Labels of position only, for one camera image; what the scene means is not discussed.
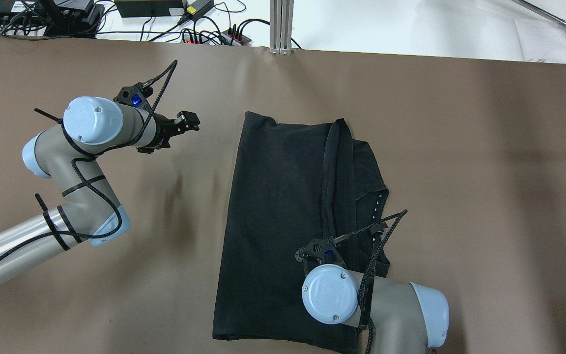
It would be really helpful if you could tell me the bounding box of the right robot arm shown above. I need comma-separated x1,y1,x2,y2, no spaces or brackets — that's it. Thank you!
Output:
301,264,450,354

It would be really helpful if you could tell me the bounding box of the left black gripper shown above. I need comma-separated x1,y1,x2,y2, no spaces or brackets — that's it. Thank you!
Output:
137,111,200,154

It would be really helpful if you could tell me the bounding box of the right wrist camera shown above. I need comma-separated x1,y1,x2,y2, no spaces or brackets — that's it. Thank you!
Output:
295,236,348,275

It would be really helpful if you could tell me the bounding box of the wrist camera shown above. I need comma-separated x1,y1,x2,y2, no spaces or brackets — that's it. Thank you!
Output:
295,236,348,275
113,83,153,111

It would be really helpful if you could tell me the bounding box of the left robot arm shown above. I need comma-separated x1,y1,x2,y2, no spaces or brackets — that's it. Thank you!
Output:
0,96,200,285

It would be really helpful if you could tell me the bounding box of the red black USB hub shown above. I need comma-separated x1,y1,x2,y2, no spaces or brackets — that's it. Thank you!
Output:
179,29,253,47

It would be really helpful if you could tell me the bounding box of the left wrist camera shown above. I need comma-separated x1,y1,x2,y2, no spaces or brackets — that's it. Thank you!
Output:
113,83,153,111

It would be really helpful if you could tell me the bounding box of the aluminium frame post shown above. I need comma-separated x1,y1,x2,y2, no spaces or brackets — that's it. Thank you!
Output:
269,0,294,56

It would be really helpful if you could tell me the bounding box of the black printed t-shirt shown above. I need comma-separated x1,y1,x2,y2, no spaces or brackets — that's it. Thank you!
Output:
212,112,389,354

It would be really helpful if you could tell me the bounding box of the black power adapter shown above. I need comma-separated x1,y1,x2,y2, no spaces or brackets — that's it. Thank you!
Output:
177,0,214,25

